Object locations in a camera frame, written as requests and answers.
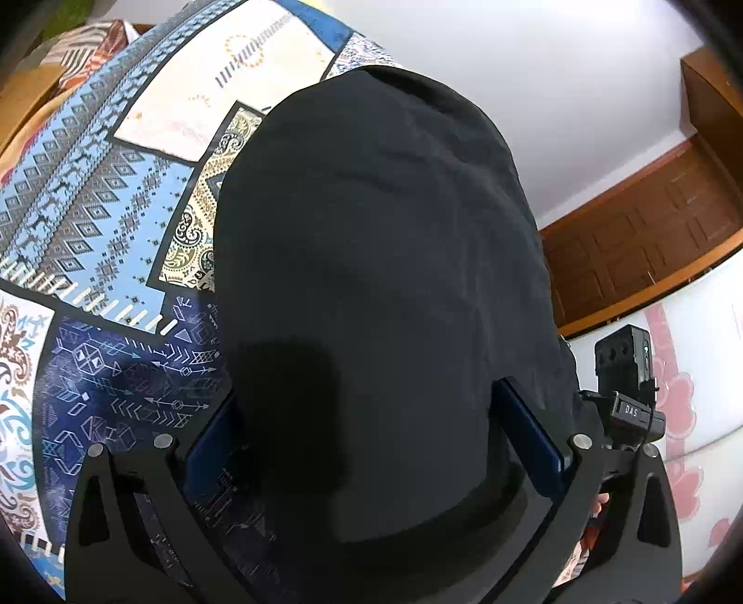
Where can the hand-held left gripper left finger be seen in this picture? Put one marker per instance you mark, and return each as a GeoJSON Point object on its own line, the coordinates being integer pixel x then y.
{"type": "Point", "coordinates": [212, 453]}

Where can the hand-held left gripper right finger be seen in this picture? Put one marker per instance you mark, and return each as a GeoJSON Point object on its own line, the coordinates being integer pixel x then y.
{"type": "Point", "coordinates": [534, 441]}

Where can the black zip hoodie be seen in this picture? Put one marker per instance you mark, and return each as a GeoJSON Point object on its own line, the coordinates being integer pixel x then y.
{"type": "Point", "coordinates": [377, 261]}

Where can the person's right hand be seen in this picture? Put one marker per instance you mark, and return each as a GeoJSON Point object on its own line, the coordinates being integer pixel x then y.
{"type": "Point", "coordinates": [599, 504]}

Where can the brown wooden panel door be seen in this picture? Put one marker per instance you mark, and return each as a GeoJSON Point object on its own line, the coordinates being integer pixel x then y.
{"type": "Point", "coordinates": [638, 232]}

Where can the blue patchwork patterned bedspread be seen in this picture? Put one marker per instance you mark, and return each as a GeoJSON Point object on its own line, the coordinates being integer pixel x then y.
{"type": "Point", "coordinates": [87, 191]}

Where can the brown board with flower cutouts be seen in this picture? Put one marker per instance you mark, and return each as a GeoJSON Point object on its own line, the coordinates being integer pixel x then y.
{"type": "Point", "coordinates": [26, 99]}

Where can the brown striped cloth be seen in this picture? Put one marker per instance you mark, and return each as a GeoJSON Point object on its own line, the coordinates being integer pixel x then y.
{"type": "Point", "coordinates": [93, 52]}

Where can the green patterned cloth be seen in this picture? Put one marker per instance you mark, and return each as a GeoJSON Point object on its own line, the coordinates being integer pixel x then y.
{"type": "Point", "coordinates": [72, 11]}

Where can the pink wall decal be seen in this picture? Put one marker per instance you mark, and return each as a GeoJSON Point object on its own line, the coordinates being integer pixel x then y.
{"type": "Point", "coordinates": [679, 430]}

